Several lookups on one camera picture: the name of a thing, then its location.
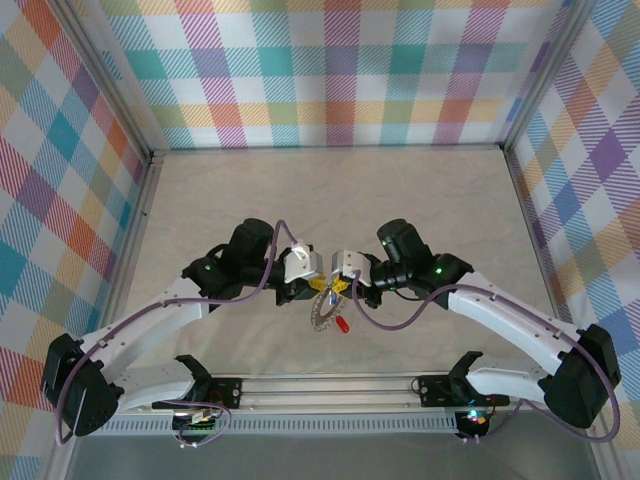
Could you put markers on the red key tag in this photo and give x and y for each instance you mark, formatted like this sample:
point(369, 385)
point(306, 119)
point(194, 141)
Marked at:
point(342, 324)

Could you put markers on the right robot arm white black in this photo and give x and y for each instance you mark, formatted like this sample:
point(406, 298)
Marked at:
point(510, 315)

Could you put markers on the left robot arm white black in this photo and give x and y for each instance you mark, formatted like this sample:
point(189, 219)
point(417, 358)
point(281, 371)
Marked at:
point(150, 325)

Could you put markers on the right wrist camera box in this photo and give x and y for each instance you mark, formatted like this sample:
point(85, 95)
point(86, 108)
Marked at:
point(347, 261)

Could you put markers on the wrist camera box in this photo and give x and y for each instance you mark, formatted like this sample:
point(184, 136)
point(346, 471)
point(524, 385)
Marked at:
point(347, 261)
point(300, 262)

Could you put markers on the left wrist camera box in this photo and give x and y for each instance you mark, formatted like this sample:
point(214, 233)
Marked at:
point(300, 262)

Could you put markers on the aluminium mounting rail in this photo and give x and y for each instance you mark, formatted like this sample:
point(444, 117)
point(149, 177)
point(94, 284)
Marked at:
point(325, 390)

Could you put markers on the aluminium side rail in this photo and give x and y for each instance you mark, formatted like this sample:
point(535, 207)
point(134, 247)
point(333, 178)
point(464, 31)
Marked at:
point(525, 205)
point(142, 210)

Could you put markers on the aluminium back rail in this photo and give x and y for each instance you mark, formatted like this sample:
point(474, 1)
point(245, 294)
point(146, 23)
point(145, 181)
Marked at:
point(325, 148)

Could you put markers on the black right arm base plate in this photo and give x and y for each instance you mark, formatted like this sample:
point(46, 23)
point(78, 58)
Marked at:
point(435, 390)

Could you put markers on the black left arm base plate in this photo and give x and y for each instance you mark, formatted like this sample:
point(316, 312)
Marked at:
point(227, 392)

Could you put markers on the aluminium frame post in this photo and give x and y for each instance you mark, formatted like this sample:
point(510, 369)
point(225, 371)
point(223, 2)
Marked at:
point(545, 70)
point(100, 75)

